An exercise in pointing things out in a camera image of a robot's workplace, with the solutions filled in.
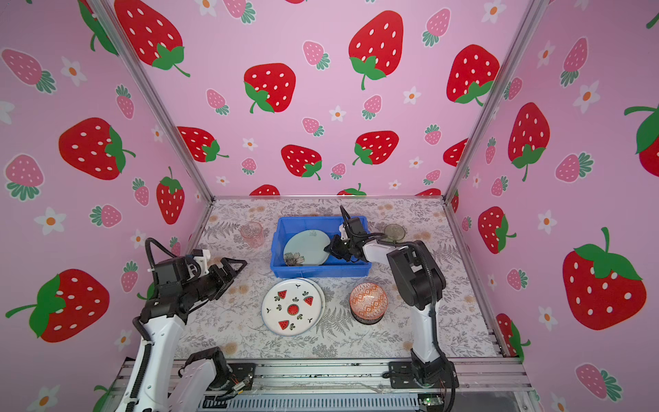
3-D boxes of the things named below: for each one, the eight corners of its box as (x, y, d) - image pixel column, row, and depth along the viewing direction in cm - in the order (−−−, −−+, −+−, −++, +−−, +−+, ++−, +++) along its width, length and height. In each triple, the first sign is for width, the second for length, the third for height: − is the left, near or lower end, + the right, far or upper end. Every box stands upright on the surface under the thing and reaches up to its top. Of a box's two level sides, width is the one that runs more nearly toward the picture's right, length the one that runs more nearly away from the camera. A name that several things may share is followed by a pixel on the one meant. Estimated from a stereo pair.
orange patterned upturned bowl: (350, 329, 85) (351, 318, 76) (349, 296, 92) (350, 282, 84) (384, 329, 85) (390, 318, 76) (381, 296, 92) (385, 282, 84)
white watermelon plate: (258, 336, 83) (255, 333, 81) (268, 282, 96) (267, 278, 94) (324, 336, 83) (323, 333, 81) (326, 282, 96) (326, 278, 94)
